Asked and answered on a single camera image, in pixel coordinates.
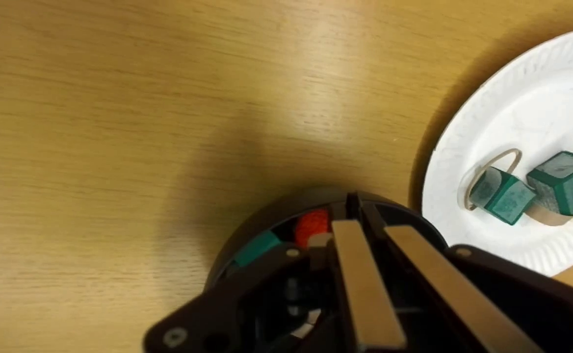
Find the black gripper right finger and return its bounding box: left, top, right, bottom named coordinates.
left=385, top=226, right=542, bottom=353

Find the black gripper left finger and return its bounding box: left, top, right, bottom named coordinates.
left=332, top=220, right=409, bottom=353

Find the red block in bowl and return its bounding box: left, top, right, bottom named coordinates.
left=295, top=208, right=332, bottom=249

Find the black bowl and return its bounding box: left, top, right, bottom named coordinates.
left=205, top=188, right=448, bottom=290

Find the teal block in bowl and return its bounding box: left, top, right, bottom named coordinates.
left=234, top=232, right=281, bottom=267

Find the small teal cube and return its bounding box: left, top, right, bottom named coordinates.
left=483, top=175, right=536, bottom=226

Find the large teal cube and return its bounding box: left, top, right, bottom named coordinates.
left=526, top=151, right=573, bottom=216

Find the grey rubber band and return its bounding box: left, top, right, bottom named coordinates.
left=462, top=147, right=522, bottom=210

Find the white paper plate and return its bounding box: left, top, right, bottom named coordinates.
left=422, top=32, right=573, bottom=277

